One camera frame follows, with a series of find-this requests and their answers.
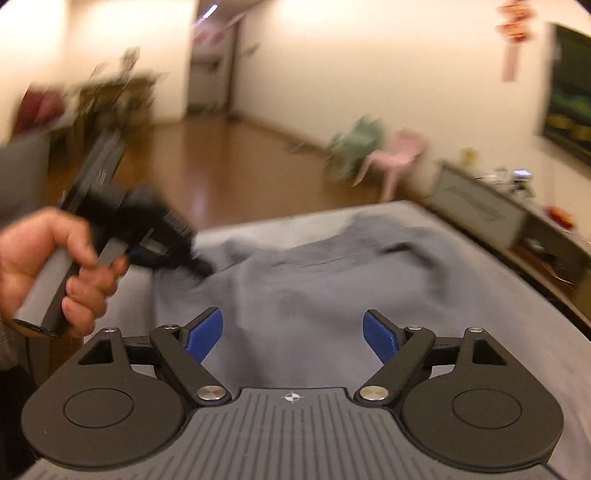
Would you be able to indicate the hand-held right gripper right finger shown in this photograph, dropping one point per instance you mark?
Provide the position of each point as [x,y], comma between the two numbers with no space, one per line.
[379,337]

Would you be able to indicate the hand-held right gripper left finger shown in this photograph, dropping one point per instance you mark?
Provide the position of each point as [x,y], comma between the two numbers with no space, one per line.
[205,334]

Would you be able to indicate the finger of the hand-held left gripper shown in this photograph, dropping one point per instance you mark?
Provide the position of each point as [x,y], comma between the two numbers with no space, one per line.
[198,265]

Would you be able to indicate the grey garment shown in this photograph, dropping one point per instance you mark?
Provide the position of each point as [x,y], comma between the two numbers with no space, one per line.
[295,286]

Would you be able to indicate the person's left hand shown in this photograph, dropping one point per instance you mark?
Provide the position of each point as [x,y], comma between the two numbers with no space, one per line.
[27,258]

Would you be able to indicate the grey sofa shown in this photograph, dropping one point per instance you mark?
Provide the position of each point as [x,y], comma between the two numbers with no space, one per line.
[23,180]

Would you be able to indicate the dining table with chairs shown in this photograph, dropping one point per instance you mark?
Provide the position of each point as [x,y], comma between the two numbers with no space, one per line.
[111,97]

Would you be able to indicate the dark red cloth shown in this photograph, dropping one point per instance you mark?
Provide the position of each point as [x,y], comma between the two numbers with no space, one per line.
[39,110]

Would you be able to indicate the long tv cabinet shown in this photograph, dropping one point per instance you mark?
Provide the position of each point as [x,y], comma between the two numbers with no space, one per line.
[485,207]

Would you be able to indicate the pink child chair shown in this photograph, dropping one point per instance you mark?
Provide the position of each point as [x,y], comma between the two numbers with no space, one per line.
[397,154]

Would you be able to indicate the green child chair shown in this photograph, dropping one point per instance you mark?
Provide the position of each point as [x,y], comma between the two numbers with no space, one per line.
[360,138]

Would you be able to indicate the small yellow ornament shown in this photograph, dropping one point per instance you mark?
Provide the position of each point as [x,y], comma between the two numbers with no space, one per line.
[467,156]

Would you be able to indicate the small white gadget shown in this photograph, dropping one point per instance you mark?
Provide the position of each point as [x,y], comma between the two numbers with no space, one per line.
[521,175]

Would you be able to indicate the red fruit plate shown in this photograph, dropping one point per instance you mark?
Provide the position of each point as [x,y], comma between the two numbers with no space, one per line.
[561,216]

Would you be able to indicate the red hanging ornament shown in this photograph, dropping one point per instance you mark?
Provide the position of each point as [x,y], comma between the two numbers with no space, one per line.
[512,27]

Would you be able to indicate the wall television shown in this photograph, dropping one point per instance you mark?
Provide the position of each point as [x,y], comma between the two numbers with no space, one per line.
[570,101]

